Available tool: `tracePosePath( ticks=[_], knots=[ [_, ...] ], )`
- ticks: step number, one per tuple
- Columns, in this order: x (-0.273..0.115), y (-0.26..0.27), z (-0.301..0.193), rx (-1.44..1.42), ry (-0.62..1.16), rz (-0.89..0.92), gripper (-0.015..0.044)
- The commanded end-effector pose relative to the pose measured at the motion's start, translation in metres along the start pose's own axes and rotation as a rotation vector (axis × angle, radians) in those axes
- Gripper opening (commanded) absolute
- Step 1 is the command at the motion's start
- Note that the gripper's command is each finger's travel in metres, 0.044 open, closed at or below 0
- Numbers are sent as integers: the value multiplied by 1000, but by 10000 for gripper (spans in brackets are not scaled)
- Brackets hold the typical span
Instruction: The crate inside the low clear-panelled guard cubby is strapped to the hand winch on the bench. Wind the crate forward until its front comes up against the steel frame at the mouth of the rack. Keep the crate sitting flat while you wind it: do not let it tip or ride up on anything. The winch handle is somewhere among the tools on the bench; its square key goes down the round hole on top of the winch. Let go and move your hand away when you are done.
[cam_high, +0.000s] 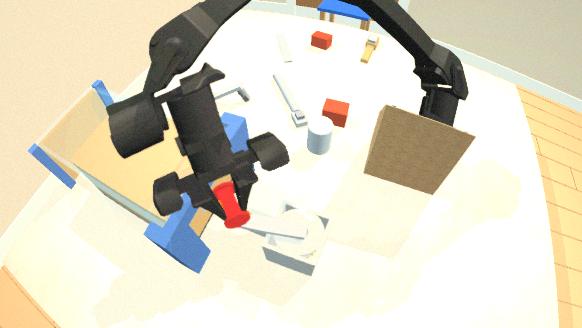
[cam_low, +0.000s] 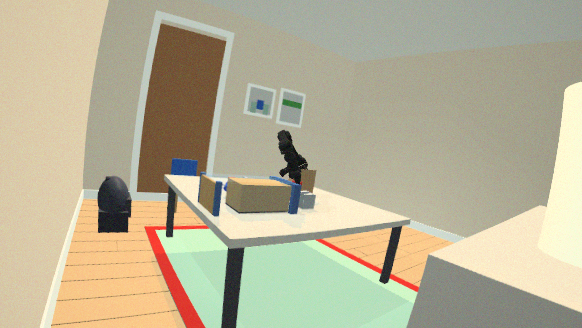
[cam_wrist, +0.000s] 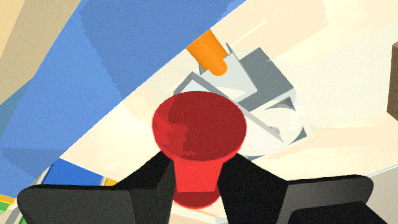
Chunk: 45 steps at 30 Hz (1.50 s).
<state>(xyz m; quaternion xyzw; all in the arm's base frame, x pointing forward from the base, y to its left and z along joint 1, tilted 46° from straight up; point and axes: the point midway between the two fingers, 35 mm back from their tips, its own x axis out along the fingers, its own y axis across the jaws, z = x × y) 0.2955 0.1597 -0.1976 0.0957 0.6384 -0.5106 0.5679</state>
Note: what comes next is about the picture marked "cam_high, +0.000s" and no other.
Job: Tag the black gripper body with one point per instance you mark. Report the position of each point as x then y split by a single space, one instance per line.
211 158

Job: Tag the pale grey flat bar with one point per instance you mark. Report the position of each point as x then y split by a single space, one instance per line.
284 48

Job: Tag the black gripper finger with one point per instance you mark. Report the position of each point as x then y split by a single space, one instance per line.
211 204
243 189

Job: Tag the blue and grey crank handle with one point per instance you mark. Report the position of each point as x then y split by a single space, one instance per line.
238 87

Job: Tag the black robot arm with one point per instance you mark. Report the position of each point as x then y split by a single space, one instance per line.
138 122

